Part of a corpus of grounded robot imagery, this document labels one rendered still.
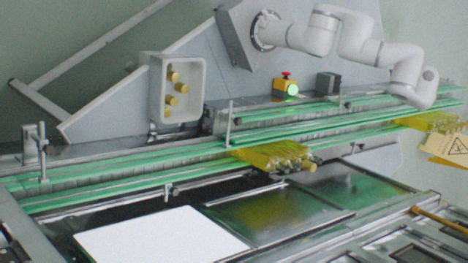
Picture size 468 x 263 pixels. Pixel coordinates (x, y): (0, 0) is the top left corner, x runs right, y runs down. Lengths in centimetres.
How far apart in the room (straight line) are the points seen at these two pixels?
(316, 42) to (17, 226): 110
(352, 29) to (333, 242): 67
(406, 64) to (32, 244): 125
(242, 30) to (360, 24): 42
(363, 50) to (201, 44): 58
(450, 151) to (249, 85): 324
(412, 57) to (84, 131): 107
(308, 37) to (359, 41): 16
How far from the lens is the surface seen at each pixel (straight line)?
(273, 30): 176
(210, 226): 155
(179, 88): 173
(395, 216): 187
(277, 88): 207
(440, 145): 501
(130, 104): 170
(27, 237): 79
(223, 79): 191
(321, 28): 161
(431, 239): 181
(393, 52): 161
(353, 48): 160
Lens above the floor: 219
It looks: 46 degrees down
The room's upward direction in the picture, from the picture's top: 115 degrees clockwise
